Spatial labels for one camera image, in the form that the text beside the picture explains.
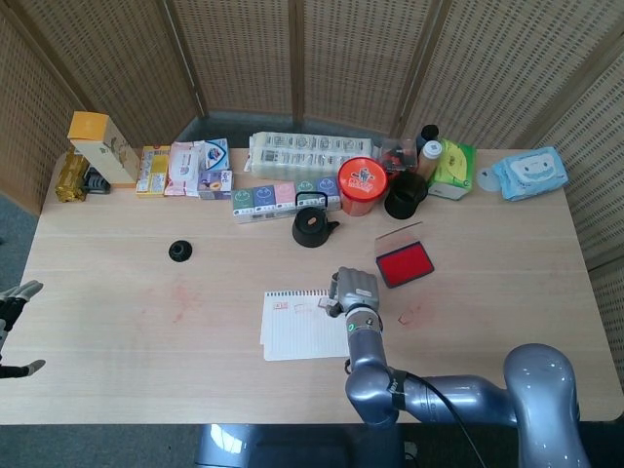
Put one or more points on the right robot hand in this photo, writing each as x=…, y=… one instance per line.
x=358, y=290

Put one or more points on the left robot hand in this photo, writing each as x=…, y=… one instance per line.
x=12, y=302

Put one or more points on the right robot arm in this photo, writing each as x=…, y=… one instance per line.
x=487, y=395

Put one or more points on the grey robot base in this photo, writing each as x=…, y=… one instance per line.
x=292, y=448

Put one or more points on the white spiral notebook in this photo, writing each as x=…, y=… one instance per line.
x=302, y=336

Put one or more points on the red ink pad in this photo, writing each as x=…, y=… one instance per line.
x=404, y=265

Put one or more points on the black teapot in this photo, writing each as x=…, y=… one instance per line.
x=309, y=229

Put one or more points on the black mesh pen cup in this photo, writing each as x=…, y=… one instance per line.
x=404, y=195

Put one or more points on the orange lidded tub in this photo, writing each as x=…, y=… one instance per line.
x=363, y=183

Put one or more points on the colourful tissue multipack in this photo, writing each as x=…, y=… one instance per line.
x=263, y=202

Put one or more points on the gold foil pack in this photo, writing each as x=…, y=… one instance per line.
x=70, y=178

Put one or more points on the clear plastic box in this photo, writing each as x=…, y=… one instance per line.
x=397, y=153

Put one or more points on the dark grey small rack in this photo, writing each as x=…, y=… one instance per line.
x=97, y=183

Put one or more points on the clear-wrapped paper towel pack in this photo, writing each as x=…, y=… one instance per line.
x=302, y=153

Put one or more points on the white-capped brown drink bottle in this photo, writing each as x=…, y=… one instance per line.
x=430, y=156

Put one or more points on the green tissue pack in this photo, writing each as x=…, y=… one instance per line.
x=456, y=166

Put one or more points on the translucent round lid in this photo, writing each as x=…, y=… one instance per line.
x=486, y=181

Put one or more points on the dark bottle black cap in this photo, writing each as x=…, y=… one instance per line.
x=429, y=131

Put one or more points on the black round small part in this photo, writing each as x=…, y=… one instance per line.
x=180, y=252

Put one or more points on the small purple box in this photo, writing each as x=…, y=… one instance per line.
x=215, y=185

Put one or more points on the tall cream and yellow box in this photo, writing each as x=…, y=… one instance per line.
x=107, y=151

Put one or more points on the yellow snack box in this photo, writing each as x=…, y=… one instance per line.
x=153, y=170

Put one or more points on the blue and white box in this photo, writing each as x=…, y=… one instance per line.
x=217, y=153

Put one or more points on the blue wet wipes pack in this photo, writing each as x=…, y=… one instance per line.
x=531, y=173

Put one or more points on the wicker folding screen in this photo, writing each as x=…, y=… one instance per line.
x=341, y=58

